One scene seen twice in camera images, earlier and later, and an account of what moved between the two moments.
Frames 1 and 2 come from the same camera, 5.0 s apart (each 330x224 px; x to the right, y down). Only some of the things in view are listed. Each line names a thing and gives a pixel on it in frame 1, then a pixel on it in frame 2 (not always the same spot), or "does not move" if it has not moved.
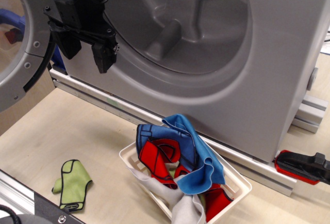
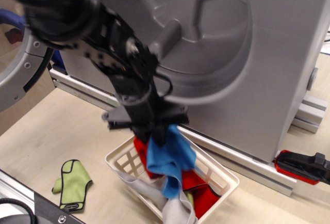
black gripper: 83,17 to 149,115
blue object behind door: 8,17 does not move
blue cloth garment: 198,180 to 176,155
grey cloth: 183,207 to 176,210
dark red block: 14,35 does not move
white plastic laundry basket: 236,184 to 210,169
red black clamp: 309,169 does not move
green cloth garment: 72,185 does not move
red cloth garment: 158,157 to 203,195
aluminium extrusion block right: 310,113 does not move
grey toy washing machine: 235,56 does not move
